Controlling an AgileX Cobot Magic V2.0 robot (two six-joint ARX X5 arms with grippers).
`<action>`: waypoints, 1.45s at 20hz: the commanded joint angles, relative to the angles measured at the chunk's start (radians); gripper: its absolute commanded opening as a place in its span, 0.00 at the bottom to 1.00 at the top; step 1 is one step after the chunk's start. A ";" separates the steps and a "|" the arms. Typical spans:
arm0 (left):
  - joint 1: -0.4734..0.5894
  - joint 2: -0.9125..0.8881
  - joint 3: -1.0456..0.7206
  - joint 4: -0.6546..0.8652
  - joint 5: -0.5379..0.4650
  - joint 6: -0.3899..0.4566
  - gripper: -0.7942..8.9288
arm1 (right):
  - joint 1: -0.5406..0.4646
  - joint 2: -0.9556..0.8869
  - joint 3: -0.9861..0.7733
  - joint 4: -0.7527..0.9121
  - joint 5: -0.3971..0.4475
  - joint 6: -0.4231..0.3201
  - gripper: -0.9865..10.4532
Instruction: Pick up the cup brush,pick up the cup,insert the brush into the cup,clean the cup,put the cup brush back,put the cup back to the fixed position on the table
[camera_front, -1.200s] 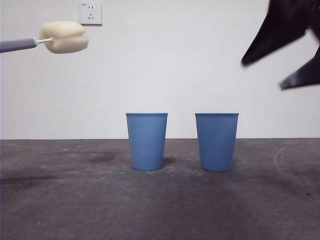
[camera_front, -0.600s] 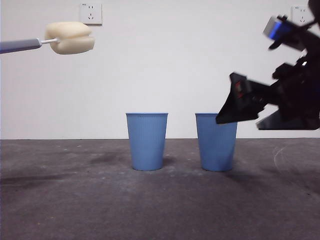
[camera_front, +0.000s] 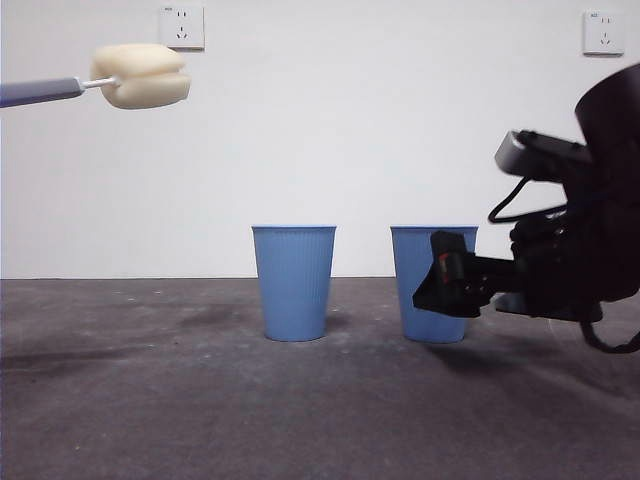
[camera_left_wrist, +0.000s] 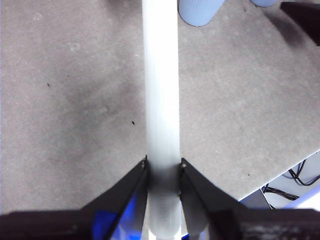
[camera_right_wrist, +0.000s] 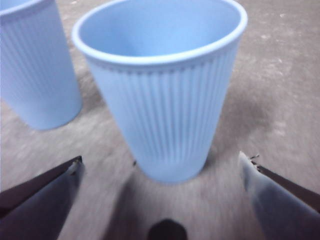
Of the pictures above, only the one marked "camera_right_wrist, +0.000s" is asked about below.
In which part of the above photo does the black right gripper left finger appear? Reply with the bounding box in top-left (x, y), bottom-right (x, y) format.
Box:
top-left (0, 155), bottom-right (84, 240)

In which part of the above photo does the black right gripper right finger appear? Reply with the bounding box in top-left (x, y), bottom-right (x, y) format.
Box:
top-left (238, 150), bottom-right (320, 240)

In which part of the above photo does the blue ribbed plastic cup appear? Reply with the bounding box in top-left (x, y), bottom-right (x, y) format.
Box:
top-left (71, 0), bottom-right (249, 186)
top-left (0, 0), bottom-right (84, 132)

